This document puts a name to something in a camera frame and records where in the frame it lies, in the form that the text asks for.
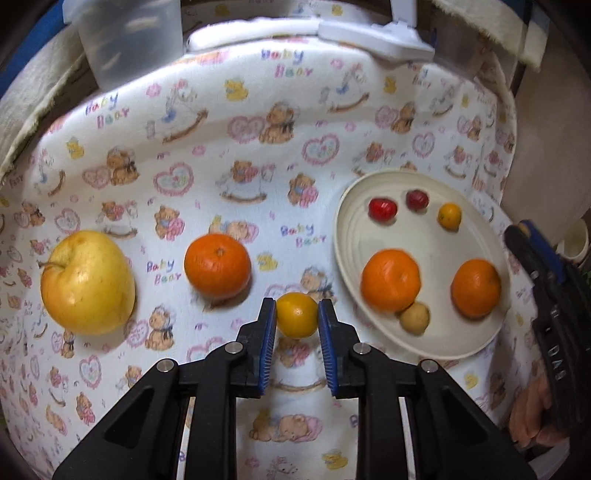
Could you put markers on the cream round plate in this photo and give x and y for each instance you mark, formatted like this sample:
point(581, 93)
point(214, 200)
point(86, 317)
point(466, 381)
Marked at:
point(351, 240)

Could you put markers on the red cherry tomato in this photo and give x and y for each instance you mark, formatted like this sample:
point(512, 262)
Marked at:
point(382, 208)
point(417, 200)

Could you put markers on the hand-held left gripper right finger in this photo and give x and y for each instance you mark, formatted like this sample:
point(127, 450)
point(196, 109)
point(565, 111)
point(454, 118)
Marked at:
point(325, 355)

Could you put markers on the brown longan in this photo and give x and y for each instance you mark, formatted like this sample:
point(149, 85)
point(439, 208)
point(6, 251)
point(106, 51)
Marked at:
point(414, 318)

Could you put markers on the yellow apple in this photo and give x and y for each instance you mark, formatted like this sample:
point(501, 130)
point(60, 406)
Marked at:
point(87, 286)

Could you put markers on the person's right hand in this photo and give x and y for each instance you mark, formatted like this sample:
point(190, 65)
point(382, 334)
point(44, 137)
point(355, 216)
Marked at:
point(531, 415)

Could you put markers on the yellow-orange small tomato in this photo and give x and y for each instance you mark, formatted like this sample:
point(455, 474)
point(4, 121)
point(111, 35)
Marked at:
point(297, 318)

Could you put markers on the bear printed blanket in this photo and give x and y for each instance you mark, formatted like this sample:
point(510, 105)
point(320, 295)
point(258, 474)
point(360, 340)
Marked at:
point(217, 92)

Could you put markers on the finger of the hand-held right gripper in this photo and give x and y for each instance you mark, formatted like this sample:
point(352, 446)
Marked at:
point(547, 258)
point(521, 249)

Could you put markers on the white round cup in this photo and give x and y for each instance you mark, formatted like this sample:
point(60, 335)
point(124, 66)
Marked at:
point(575, 241)

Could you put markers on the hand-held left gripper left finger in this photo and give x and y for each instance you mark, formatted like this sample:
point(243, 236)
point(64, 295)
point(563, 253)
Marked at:
point(269, 350)

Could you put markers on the white plastic stand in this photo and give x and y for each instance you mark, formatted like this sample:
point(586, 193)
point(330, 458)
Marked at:
point(378, 37)

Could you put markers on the small orange kumquat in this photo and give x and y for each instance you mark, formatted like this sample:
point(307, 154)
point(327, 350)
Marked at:
point(449, 216)

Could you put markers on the orange tangerine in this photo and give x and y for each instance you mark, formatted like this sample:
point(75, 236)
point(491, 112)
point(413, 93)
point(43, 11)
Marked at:
point(475, 288)
point(217, 270)
point(391, 279)

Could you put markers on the translucent plastic container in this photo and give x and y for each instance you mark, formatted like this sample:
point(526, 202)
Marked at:
point(129, 46)

